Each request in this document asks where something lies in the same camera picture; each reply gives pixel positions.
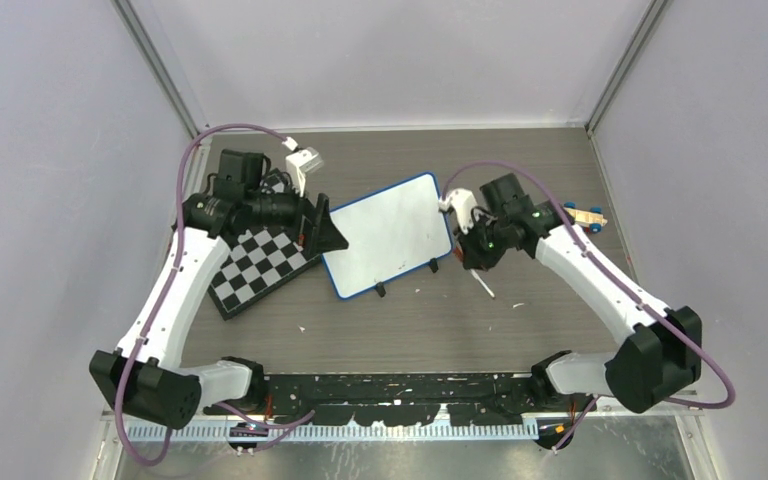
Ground white whiteboard marker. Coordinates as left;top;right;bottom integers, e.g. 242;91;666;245
470;269;496;299

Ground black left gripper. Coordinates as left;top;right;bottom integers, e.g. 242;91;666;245
247;172;349;254

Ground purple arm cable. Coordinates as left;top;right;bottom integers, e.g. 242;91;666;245
440;160;736;453
113;123;316;468

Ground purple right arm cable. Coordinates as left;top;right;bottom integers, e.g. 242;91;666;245
440;160;736;453

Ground black white chessboard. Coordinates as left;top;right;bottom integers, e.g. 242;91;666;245
206;168;324;322

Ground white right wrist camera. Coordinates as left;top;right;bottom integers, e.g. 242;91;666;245
438;188;478;234

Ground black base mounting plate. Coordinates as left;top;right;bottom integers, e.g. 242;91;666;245
227;373;591;427

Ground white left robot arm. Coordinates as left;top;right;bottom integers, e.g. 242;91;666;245
89;147;349;430

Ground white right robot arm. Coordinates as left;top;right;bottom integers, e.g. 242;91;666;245
438;174;702;413

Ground white slotted cable duct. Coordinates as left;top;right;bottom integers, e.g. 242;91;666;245
124;421;540;444

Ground aluminium frame rail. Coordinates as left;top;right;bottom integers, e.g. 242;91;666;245
111;0;209;137

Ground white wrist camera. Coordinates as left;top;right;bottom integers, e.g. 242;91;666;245
282;136;324;197
438;188;478;234

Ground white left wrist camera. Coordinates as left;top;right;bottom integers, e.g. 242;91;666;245
282;136;324;197

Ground wooden toy car blue wheels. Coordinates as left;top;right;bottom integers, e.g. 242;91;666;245
563;202;608;234

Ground blue framed whiteboard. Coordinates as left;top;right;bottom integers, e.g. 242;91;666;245
323;171;454;300

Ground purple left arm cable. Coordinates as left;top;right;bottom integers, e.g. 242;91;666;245
113;123;316;468

